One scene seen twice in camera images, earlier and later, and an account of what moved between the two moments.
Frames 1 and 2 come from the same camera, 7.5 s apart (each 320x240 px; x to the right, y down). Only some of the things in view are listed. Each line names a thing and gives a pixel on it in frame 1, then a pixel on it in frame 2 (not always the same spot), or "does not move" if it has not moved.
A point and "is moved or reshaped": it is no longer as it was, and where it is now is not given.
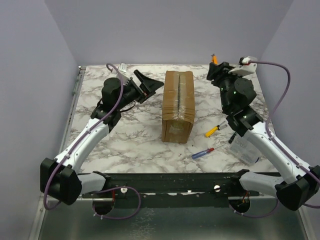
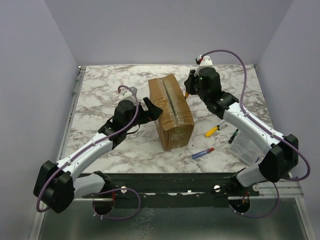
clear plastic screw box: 245,149 does not move
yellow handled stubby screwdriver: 211,131 does not move
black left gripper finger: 150,84 to 154,112
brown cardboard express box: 178,106 is moved or reshaped
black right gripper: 218,72 to 191,83
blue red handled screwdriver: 204,152 does not move
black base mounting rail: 173,189 does not move
